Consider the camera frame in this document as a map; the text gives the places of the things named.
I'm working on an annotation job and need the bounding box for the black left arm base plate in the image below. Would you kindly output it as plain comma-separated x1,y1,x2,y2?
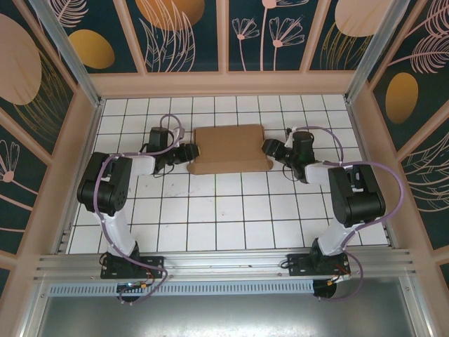
100,255,166,280

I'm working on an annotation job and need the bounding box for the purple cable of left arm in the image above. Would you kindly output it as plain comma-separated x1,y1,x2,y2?
100,114,186,305

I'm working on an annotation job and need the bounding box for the thin black left camera cable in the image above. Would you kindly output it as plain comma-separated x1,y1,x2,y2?
153,161,177,178

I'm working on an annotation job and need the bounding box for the aluminium frame post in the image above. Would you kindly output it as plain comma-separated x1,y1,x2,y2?
344,0,410,103
27,0,105,108

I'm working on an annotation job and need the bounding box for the grey slotted cable duct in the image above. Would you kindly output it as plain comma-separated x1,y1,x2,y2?
48,279,316,296

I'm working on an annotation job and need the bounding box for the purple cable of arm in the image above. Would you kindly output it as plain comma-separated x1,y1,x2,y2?
293,125,406,303
100,114,186,305

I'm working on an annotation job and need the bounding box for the grey sheet metal panel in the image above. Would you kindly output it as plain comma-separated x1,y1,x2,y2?
19,275,434,337

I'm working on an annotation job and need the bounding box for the small green circuit board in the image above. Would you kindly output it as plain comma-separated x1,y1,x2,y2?
116,280,150,293

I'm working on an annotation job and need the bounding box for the yellow power connector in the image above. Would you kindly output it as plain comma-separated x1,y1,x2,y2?
328,272,351,286

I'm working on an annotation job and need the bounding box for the aluminium mounting rail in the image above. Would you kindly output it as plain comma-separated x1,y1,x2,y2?
33,249,418,282

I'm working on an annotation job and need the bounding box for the aluminium side rail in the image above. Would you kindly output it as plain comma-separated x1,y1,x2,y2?
52,98,105,254

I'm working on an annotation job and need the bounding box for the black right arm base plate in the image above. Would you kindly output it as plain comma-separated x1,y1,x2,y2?
286,252,351,278

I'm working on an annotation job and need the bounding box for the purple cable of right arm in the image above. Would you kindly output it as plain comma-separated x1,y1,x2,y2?
293,125,406,303

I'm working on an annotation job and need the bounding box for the brown cardboard paper box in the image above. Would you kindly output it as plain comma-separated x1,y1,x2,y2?
185,124,275,176

